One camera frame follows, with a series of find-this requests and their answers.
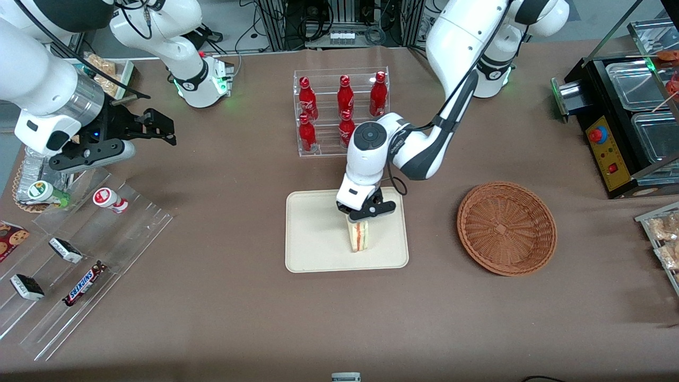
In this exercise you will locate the green white yogurt bottle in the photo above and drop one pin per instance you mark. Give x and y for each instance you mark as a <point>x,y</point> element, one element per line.
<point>42,192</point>

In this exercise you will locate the red white yogurt bottle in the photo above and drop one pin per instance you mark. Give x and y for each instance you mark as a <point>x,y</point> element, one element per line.
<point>109,199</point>

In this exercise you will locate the triangular sandwich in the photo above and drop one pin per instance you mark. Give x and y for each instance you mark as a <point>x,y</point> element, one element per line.
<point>358,236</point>

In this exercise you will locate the orange fried food piece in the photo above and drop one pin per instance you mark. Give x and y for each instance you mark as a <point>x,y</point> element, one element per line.
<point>669,54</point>

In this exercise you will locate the grey bread tray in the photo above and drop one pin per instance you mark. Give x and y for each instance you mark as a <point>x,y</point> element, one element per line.
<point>644,223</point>

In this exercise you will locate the steel food pan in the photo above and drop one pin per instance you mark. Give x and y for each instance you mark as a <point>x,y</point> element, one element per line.
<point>634,85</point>
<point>658,138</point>

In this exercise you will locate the aluminium equipment rack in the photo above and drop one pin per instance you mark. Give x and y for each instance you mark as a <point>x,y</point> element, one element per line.
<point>276,24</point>

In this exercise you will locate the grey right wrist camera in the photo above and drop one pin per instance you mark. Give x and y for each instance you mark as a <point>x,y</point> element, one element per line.
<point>93,154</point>

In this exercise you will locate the white pastry tray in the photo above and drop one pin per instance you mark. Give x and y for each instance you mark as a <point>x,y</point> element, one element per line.
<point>126,74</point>

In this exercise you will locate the black food warmer appliance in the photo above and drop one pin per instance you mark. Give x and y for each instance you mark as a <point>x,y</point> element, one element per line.
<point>594,95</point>

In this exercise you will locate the small white grey device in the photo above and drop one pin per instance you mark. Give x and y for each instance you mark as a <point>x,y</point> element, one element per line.
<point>346,378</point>

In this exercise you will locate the wrapped bread bun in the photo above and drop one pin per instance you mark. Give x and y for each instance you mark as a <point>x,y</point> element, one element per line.
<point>669,255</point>
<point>666,227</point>

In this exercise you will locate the snickers bar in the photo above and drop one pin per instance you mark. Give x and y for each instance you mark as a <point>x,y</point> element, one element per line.
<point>84,284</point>

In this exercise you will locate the red cookie box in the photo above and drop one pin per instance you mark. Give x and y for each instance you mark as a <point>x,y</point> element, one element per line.
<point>11,239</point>

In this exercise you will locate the red cola bottle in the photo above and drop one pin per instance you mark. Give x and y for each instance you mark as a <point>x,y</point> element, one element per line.
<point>306,135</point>
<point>378,94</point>
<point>307,101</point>
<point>345,127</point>
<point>345,98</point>

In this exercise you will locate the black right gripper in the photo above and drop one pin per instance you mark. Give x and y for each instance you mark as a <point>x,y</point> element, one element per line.
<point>115,123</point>

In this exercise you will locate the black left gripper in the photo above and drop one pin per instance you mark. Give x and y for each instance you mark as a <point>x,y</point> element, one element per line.
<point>344,208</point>

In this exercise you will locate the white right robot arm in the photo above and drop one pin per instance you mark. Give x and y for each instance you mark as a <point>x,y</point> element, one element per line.
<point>42,69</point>

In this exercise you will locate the clear acrylic bottle rack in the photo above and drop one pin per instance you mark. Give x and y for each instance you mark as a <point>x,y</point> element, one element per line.
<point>326,111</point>

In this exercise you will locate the round wicker mat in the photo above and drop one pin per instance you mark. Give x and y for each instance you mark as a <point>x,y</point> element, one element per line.
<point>18,191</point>

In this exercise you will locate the clear acrylic stepped display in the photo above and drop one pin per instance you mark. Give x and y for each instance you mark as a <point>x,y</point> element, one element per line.
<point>122,239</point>

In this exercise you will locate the cream rectangular plastic tray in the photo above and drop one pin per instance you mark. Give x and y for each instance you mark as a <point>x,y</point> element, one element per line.
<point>318,233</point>

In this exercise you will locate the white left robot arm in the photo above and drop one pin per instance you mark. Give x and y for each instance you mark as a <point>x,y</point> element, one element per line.
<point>456,42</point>

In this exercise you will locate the black white chocolate bar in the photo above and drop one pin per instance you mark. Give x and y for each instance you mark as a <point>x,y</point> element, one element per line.
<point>27,287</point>
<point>66,250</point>

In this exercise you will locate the white power strip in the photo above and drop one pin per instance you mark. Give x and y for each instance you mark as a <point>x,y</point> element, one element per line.
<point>342,37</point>

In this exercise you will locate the wrapped brown pastry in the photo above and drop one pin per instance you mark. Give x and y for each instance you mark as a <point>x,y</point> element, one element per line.
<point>102,64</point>
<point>112,85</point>

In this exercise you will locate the brown round wicker basket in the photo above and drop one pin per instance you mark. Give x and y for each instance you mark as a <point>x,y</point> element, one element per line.
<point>506,228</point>

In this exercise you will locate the clear ribbed plastic bottle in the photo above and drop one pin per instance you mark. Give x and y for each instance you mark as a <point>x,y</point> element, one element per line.
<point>37,168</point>

